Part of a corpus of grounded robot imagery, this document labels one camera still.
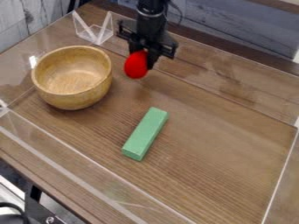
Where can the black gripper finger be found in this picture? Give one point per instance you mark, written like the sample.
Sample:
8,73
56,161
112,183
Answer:
152,57
135,46

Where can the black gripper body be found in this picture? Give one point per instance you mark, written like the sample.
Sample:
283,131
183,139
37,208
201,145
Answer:
148,29

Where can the red plush strawberry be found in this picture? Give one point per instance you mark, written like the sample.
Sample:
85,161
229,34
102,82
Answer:
135,66

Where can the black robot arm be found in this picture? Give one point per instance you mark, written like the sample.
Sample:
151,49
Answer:
153,7

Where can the clear acrylic corner stand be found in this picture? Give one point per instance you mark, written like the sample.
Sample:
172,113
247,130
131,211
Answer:
93,33

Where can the wooden bowl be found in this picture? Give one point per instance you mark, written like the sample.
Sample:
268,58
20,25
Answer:
72,76

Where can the green rectangular block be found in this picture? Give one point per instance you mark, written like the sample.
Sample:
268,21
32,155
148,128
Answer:
143,136

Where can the clear acrylic front barrier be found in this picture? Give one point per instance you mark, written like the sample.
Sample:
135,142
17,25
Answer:
80,183

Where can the black metal table frame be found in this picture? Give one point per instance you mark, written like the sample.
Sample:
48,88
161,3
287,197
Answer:
33,213

